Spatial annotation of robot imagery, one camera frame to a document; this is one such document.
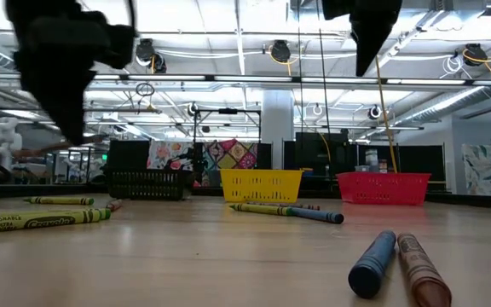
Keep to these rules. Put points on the green crayon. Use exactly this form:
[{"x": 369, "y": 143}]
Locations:
[
  {"x": 262, "y": 209},
  {"x": 36, "y": 221},
  {"x": 58, "y": 200}
]

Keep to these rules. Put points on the floral patterned cloth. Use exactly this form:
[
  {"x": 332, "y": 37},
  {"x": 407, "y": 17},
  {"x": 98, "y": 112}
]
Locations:
[{"x": 164, "y": 155}]

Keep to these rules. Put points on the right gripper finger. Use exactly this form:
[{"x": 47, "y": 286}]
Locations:
[
  {"x": 382, "y": 32},
  {"x": 364, "y": 42}
]

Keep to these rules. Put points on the black plastic basket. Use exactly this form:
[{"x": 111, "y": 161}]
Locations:
[{"x": 143, "y": 185}]

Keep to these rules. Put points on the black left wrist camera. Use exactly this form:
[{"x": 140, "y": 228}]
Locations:
[{"x": 119, "y": 47}]

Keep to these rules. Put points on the black frame stand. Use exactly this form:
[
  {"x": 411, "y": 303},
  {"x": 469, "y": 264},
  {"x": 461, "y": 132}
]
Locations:
[{"x": 228, "y": 111}]

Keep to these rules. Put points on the white pillar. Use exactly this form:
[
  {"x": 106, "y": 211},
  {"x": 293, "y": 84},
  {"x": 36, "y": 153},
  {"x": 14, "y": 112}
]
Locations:
[{"x": 277, "y": 128}]

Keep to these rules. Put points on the black partition panel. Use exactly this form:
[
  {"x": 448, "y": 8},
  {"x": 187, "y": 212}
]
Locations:
[
  {"x": 420, "y": 160},
  {"x": 309, "y": 153},
  {"x": 128, "y": 155}
]

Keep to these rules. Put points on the stacked plastic containers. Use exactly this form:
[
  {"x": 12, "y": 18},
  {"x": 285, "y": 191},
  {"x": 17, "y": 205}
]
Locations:
[{"x": 372, "y": 160}]

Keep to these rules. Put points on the patchwork patterned cloth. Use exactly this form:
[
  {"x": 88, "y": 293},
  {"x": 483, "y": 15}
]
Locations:
[{"x": 228, "y": 155}]

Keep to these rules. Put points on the leaf patterned cloth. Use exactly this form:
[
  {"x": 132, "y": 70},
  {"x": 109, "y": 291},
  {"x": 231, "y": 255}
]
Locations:
[{"x": 490, "y": 170}]

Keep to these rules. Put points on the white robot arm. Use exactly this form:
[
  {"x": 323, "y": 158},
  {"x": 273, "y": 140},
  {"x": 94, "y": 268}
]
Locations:
[{"x": 4, "y": 136}]

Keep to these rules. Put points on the blue crayon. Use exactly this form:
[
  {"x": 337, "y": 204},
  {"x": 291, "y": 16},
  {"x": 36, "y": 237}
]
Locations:
[
  {"x": 371, "y": 266},
  {"x": 318, "y": 215}
]

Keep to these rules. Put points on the red plastic basket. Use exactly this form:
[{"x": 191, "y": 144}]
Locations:
[{"x": 382, "y": 189}]

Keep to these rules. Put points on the yellow plastic basket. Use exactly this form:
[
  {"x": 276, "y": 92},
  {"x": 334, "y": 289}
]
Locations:
[{"x": 262, "y": 185}]

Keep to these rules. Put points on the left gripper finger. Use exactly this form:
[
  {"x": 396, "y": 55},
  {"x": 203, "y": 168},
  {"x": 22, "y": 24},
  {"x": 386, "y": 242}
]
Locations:
[
  {"x": 58, "y": 111},
  {"x": 79, "y": 106}
]

